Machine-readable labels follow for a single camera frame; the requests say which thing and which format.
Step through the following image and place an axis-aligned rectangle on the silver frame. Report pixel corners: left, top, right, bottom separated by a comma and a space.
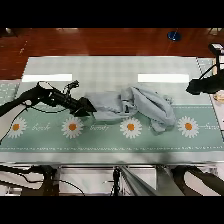
0, 161, 224, 196

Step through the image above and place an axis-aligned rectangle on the black cable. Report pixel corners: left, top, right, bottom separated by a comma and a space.
19, 171, 86, 196
0, 101, 32, 145

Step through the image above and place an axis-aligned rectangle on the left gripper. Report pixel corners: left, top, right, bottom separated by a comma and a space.
72, 96, 98, 118

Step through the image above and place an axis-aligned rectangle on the pale blue shirt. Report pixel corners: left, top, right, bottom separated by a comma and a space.
83, 83, 178, 135

